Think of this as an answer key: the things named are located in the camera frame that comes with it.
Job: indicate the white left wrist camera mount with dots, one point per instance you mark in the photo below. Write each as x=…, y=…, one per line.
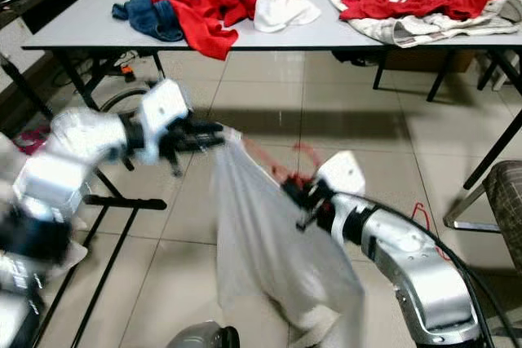
x=161, y=112

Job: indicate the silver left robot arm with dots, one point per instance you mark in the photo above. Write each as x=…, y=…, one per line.
x=49, y=185

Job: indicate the black clothes rack frame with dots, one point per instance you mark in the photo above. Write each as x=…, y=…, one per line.
x=130, y=203

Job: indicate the red cloth garment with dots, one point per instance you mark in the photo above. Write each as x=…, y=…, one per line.
x=200, y=14

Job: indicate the magenta vacuum cleaner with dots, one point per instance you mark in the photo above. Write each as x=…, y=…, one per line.
x=37, y=140

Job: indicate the white cloth garment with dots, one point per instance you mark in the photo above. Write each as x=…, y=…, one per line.
x=284, y=12

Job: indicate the grey robot foot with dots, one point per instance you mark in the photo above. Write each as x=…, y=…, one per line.
x=204, y=338

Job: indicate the blue cloth garment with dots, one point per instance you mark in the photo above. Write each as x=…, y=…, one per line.
x=155, y=20

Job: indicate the brown woven metal chair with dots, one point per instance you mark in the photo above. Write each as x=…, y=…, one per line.
x=506, y=201

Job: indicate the beige denim garment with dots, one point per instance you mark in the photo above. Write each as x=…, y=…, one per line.
x=416, y=32

